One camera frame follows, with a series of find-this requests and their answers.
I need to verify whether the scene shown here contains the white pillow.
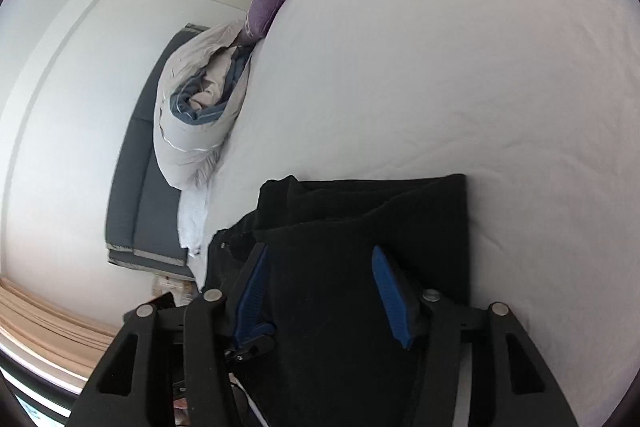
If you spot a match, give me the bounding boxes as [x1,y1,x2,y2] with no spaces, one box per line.
[177,186,213,258]

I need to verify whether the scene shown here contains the grey padded headboard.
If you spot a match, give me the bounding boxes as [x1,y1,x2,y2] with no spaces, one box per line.
[104,23,212,280]

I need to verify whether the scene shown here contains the rolled beige duvet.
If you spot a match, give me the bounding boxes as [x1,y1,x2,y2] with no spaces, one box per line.
[152,19,257,190]

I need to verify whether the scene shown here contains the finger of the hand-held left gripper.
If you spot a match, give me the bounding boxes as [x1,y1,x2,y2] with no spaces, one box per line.
[224,334,277,364]

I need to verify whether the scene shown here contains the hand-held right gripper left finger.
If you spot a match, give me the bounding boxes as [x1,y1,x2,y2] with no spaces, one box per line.
[65,243,277,427]

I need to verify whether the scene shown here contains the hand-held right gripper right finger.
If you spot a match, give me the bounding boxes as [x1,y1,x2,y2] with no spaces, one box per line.
[371,245,582,427]

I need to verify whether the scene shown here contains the bed with white sheet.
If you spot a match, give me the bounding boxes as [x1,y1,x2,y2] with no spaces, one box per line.
[192,0,638,427]

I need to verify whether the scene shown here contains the black pants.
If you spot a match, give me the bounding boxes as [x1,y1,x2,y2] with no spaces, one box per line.
[202,174,474,427]

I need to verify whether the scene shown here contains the purple cushion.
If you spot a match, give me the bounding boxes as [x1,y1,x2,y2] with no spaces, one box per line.
[244,0,302,42]

